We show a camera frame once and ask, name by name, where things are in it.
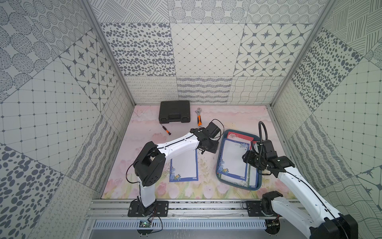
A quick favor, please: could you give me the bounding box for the blue floral stationery paper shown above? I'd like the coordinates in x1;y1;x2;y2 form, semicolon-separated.
217;139;250;181
169;150;199;183

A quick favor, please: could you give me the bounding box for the teal plastic storage box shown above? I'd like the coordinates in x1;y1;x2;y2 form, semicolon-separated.
215;129;262;191

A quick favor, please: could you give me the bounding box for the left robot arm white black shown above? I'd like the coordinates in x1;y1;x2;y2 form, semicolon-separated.
132;121;224;210

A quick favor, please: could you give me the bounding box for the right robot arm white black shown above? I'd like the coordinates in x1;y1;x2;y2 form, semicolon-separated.
242;140;359;239

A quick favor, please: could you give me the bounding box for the red bordered stationery paper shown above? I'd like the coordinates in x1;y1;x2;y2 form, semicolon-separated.
227;131;254;143

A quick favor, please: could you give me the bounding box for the small orange black screwdriver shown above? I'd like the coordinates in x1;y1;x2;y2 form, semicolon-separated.
161;124;171;135

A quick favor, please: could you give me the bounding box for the black plastic tool case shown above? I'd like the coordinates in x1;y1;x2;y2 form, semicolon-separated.
159;100;191;124

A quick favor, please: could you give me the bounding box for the right round circuit board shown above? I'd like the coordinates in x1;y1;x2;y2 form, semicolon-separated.
265;220;281;235

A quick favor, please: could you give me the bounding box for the left green circuit board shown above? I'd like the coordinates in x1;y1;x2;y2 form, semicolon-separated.
137;220;153;235

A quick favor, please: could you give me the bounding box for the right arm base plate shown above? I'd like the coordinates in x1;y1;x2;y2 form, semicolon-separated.
243;200;278;217

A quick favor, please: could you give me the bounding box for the aluminium mounting rail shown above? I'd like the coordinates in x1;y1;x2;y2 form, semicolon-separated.
85;199;276;219

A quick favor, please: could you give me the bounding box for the white slotted cable duct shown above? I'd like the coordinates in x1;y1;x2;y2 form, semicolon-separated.
93;219;266;230

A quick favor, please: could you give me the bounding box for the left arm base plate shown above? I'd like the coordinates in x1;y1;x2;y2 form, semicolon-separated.
128;200;169;217

